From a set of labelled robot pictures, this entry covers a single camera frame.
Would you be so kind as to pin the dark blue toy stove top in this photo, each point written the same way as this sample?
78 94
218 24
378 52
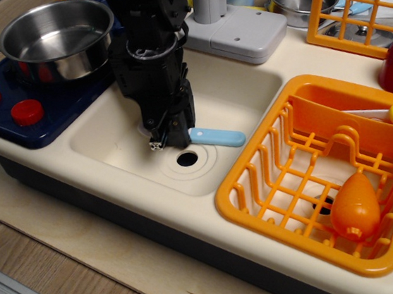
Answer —
63 102

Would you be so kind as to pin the steel pan with wire handle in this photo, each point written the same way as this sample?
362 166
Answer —
58 42

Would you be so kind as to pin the steel pot lid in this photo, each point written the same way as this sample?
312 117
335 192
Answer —
358 33

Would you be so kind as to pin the orange plastic toy carrot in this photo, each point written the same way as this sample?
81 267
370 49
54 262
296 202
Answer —
355 213

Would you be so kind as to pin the orange plastic dish rack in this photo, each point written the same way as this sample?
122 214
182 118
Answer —
288 175

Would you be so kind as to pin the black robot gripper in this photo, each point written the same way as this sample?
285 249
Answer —
147 59

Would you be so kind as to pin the grey toy faucet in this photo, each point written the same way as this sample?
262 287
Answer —
235 32

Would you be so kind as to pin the right red stove knob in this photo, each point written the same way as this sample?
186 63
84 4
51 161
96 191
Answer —
27 112

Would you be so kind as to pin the cream toy kitchen sink unit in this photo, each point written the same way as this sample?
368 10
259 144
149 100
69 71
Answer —
103 153

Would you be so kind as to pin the white spoon with blue handle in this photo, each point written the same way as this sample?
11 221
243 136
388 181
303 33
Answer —
214 137

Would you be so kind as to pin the orange plastic grid rack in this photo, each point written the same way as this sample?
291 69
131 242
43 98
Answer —
354 5

